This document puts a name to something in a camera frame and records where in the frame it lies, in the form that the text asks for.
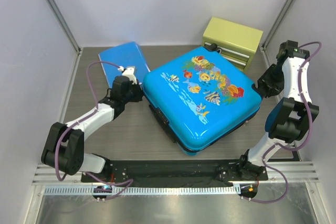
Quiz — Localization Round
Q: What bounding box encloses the blue suitcase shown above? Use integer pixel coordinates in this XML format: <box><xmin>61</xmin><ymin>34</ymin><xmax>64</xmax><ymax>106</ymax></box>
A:
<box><xmin>143</xmin><ymin>47</ymin><xmax>262</xmax><ymax>155</ymax></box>

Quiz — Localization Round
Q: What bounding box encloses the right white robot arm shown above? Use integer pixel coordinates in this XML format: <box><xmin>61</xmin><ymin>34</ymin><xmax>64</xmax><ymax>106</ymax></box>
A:
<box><xmin>232</xmin><ymin>40</ymin><xmax>319</xmax><ymax>180</ymax></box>

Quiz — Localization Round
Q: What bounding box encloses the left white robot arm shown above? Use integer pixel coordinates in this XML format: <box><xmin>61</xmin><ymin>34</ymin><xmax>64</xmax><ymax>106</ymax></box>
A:
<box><xmin>41</xmin><ymin>66</ymin><xmax>143</xmax><ymax>182</ymax></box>

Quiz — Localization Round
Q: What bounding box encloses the blue file folder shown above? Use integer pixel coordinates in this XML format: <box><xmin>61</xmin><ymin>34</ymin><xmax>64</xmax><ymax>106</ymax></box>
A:
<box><xmin>98</xmin><ymin>42</ymin><xmax>150</xmax><ymax>87</ymax></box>

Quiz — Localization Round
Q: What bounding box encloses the olive green drawer box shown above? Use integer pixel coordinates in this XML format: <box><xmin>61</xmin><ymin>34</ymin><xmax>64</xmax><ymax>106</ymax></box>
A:
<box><xmin>202</xmin><ymin>17</ymin><xmax>263</xmax><ymax>72</ymax></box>

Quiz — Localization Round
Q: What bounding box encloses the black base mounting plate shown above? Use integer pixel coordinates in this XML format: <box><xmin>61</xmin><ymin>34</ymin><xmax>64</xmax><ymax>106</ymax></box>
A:
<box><xmin>96</xmin><ymin>159</ymin><xmax>268</xmax><ymax>188</ymax></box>

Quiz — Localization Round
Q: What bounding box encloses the right aluminium frame post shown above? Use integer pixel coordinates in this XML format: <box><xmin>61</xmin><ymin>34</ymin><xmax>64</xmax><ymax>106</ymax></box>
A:
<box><xmin>261</xmin><ymin>0</ymin><xmax>313</xmax><ymax>50</ymax></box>

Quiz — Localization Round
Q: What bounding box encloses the aluminium frame post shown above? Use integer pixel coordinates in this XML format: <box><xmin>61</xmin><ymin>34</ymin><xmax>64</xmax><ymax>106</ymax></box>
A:
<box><xmin>46</xmin><ymin>0</ymin><xmax>82</xmax><ymax>54</ymax></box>
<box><xmin>261</xmin><ymin>0</ymin><xmax>313</xmax><ymax>50</ymax></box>

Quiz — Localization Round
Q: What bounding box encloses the white slotted cable duct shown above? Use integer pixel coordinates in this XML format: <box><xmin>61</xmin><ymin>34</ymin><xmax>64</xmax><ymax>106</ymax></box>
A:
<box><xmin>44</xmin><ymin>185</ymin><xmax>240</xmax><ymax>196</ymax></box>

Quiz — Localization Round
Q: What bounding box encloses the left aluminium frame post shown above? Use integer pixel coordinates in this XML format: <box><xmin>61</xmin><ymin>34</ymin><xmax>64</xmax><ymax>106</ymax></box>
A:
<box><xmin>46</xmin><ymin>0</ymin><xmax>82</xmax><ymax>54</ymax></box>

